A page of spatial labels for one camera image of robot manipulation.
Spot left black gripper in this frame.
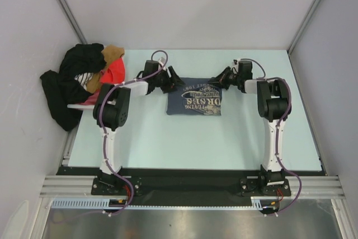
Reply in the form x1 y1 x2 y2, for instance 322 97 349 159
152 66 184 93

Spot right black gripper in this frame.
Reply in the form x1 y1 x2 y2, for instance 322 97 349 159
209 66 242 90

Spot blue graphic tank top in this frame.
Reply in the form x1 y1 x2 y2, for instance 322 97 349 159
166 78 222 116

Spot pink tank top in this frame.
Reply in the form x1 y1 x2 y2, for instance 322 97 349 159
80 91 100 106

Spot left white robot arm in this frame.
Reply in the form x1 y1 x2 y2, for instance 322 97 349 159
91 58 185 195

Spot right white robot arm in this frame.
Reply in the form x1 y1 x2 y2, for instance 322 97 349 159
209 58 292 195

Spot red tank top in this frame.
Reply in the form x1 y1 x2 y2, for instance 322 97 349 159
100 58 126 84

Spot brown tank top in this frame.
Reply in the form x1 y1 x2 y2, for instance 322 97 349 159
87 45 125 93

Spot striped tank top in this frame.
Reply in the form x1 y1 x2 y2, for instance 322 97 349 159
74 73 93 90

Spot black tank top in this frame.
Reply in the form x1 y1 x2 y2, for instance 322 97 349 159
40 43 106 132

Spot white laundry basket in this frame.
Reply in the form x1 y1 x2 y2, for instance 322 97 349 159
67 104 95 110

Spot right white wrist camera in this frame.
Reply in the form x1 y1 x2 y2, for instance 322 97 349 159
230 59 239 74

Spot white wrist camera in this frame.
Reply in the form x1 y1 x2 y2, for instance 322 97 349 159
158 57 167 69
230 59 239 74

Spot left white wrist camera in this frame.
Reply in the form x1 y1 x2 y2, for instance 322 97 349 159
158 57 167 69

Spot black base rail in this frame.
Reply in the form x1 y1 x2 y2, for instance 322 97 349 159
56 166 325 207

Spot white cable duct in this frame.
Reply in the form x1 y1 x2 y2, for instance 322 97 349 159
51 196 280 211

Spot right aluminium frame post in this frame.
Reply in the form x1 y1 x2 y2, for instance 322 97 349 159
287 0 323 56

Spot aluminium frame post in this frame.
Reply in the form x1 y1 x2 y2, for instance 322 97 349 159
287 0 323 56
56 0 87 44

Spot left aluminium frame post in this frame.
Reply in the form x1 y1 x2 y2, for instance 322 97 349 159
56 0 87 44

